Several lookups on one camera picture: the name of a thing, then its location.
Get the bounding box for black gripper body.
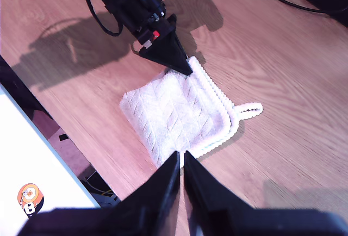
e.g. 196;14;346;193
101;0;171;46

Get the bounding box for white panel with orange sticker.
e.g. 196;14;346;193
0;83;102;236

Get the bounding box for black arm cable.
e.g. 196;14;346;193
82;0;123;37

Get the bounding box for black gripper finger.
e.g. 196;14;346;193
163;14;190;63
138;29;194;76
16;150;181;236
183;150;348;236

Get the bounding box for white fluffy tea towel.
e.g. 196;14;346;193
119;55;264;169

